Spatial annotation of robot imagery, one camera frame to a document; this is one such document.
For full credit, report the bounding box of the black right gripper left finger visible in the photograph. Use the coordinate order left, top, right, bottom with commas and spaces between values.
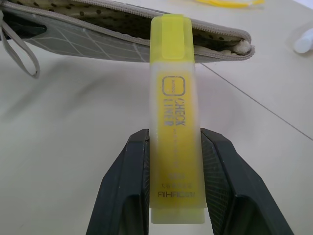
85, 129, 153, 235

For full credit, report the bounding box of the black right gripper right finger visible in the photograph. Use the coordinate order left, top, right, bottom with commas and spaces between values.
200, 127, 295, 235

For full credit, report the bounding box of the yellow highlighter pen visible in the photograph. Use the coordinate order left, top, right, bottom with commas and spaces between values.
150, 14, 208, 224

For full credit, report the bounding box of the grey grid zipper pouch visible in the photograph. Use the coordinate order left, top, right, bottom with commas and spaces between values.
0, 0, 256, 79

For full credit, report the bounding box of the white marker pen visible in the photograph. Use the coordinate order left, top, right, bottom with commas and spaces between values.
293, 29, 313, 54

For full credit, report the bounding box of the yellow plastic object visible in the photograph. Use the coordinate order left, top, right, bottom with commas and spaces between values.
194, 0, 266, 8

